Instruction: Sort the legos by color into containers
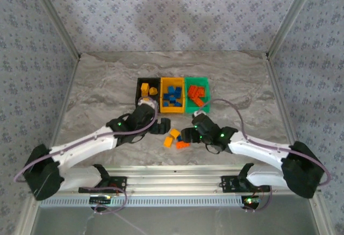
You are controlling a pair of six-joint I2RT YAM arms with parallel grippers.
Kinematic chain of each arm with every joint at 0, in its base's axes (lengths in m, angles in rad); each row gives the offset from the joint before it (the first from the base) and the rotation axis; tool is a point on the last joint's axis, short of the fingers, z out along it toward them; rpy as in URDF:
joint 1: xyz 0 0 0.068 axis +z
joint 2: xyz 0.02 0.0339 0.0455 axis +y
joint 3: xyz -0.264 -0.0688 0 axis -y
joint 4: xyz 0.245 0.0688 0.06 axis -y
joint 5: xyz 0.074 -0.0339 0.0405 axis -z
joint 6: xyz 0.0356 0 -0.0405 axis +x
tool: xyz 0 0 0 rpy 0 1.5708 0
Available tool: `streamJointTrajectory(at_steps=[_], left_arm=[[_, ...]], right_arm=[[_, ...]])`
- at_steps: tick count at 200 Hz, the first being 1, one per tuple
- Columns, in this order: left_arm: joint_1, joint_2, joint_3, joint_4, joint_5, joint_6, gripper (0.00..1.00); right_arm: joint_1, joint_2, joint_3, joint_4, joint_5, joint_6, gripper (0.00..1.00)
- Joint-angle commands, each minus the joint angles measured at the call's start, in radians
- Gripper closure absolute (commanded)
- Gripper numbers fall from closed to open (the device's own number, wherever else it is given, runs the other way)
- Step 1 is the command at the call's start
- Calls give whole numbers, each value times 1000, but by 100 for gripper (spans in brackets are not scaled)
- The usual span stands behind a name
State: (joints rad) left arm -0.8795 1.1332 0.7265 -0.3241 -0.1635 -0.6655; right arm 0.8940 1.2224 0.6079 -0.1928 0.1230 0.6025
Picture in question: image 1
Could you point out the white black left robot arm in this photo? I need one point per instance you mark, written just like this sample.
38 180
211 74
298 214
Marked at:
83 146

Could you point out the aluminium side rail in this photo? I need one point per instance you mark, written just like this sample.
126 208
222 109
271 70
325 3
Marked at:
63 103
276 89

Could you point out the orange long lego brick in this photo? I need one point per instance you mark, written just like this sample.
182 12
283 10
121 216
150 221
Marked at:
201 91
199 97
191 91
182 145
199 102

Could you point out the black plastic bin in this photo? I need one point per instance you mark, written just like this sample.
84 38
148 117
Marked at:
153 80

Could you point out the aluminium corner post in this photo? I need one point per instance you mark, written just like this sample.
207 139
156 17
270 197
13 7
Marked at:
292 17
55 17

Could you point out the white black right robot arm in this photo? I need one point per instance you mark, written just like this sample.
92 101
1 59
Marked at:
258 147

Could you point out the aluminium front frame beam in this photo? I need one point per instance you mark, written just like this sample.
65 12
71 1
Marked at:
174 181

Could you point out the blue long lego brick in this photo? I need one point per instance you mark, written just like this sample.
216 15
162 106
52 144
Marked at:
179 138
178 91

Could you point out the yellow plastic bin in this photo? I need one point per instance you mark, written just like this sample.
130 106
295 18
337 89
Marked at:
168 109

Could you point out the green plastic bin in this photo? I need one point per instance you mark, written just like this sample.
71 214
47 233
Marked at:
189 109

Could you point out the yellow long lego brick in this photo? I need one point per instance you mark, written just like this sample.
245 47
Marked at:
144 89

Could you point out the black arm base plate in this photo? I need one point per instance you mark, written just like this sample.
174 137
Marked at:
228 184
119 183

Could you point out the black controller board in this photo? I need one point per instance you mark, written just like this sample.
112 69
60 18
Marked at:
251 200
99 200

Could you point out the blue square lego brick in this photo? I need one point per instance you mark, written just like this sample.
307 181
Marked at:
171 89
166 103
173 99
178 104
166 96

